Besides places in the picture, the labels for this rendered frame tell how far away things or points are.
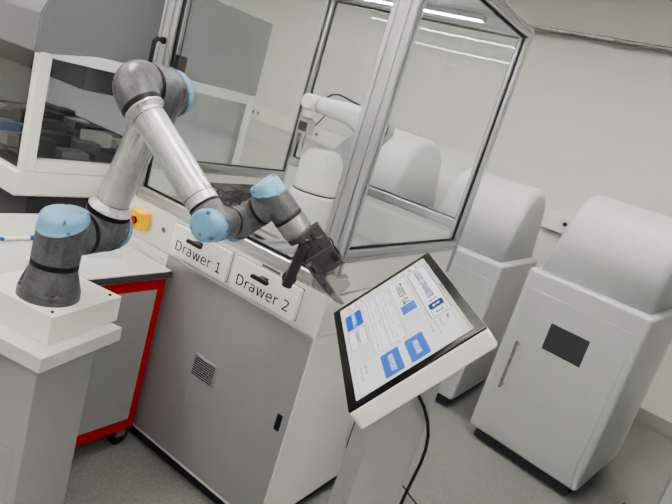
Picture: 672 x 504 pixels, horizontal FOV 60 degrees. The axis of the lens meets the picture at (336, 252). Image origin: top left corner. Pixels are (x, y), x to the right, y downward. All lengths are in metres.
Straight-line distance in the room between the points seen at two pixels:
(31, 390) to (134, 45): 1.58
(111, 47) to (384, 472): 1.97
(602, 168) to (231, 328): 3.34
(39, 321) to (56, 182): 1.18
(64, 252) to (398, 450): 0.93
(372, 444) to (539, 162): 3.72
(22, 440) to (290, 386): 0.77
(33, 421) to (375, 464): 0.86
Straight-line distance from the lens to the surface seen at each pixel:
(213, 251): 2.07
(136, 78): 1.43
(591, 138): 4.79
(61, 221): 1.55
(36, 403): 1.68
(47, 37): 2.54
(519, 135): 4.96
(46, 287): 1.60
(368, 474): 1.47
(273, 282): 1.90
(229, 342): 2.09
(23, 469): 1.79
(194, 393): 2.26
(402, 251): 2.13
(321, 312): 1.82
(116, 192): 1.62
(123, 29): 2.70
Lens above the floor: 1.51
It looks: 14 degrees down
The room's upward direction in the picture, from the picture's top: 17 degrees clockwise
